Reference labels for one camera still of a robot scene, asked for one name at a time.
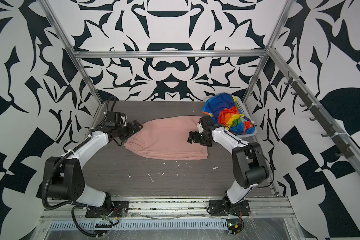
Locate pink shorts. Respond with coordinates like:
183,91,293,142
124,116,209,161

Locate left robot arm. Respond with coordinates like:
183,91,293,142
42,112,143,210

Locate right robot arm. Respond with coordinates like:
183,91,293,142
188,116,270,205

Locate rainbow coloured shorts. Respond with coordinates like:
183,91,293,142
202,93,256,136

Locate white plastic basket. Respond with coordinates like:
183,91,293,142
218,96,256,136

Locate small electronics board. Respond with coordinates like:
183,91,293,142
227,219,244,236

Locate black corrugated cable conduit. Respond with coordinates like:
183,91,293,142
41,95,121,238

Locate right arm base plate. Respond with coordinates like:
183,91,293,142
207,198,251,217

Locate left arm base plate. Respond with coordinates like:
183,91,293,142
85,201,130,218

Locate white slotted cable duct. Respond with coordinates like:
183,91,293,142
49,219,229,231

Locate aluminium frame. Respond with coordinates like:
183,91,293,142
35,0,360,240

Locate black hook rail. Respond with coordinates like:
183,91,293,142
286,73,355,159

